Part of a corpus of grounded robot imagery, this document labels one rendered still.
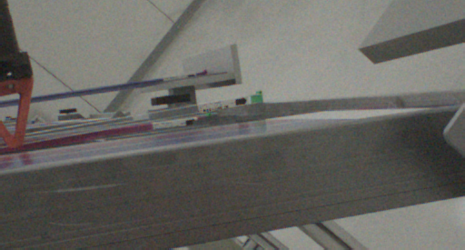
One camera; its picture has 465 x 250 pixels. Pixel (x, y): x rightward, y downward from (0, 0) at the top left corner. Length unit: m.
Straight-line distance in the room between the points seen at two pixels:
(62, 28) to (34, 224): 8.19
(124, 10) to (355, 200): 8.26
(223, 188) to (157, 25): 8.31
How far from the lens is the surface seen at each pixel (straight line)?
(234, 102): 1.03
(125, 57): 8.74
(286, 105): 0.95
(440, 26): 1.17
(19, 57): 0.95
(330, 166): 0.55
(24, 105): 0.97
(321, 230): 1.32
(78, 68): 8.66
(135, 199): 0.51
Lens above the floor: 0.98
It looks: 15 degrees down
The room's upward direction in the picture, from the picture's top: 50 degrees counter-clockwise
